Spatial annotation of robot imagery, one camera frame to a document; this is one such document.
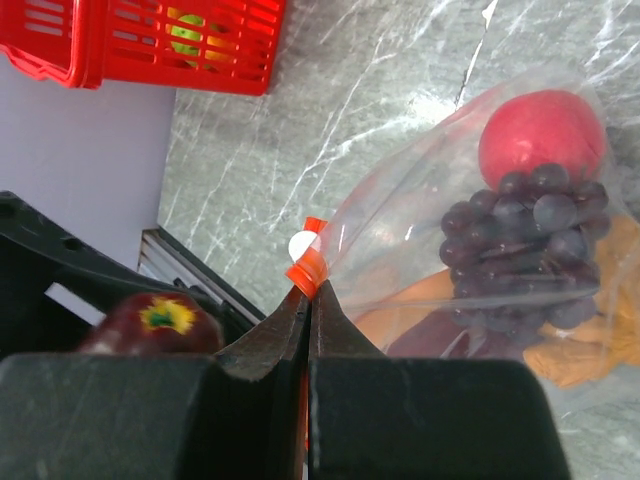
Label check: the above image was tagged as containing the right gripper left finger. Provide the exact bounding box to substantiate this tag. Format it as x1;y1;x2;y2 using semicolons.
1;289;310;479

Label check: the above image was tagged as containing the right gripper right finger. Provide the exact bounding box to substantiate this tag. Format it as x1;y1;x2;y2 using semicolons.
308;284;570;479

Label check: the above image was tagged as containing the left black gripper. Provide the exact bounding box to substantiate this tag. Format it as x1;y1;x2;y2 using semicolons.
1;191;265;356

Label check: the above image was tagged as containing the dark red apple toy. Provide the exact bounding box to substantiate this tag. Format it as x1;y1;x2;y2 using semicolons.
77;292;226;356

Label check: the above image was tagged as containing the clear zip bag orange zipper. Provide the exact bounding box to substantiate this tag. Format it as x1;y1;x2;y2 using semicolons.
287;67;639;414

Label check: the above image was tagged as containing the orange papaya slice toy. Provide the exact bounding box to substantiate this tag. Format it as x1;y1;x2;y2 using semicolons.
354;270;504;359

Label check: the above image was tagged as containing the green guava toy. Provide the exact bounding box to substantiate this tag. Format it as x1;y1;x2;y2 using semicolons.
170;14;226;67

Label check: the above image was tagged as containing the red plastic basket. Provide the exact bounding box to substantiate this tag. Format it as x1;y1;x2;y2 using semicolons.
1;0;286;96

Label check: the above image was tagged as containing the aluminium rail frame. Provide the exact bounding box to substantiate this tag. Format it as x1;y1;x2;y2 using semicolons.
138;228;266;324

